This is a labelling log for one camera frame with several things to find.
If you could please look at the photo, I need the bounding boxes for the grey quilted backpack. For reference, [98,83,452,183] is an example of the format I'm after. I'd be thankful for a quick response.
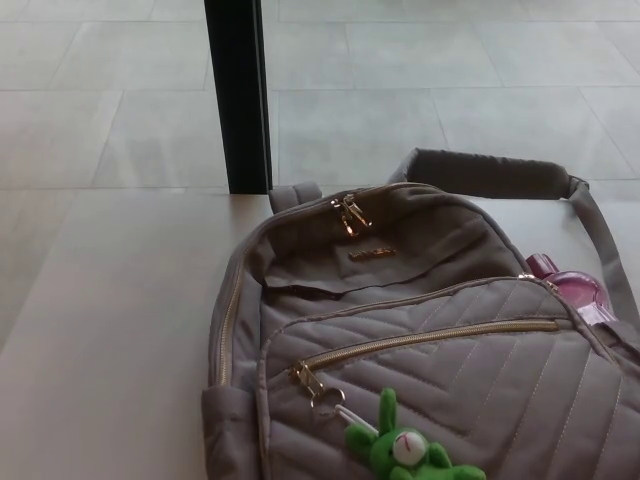
[201,147,640,480]

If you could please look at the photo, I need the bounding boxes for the green plush frog keychain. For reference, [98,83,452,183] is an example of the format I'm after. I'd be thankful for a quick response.
[310,387,487,480]

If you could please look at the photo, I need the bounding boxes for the pink plastic water bottle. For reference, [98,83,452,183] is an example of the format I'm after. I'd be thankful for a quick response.
[524,253,617,329]

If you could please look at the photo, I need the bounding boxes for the black vertical window post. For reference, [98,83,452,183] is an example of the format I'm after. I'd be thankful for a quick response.
[204,0,274,196]

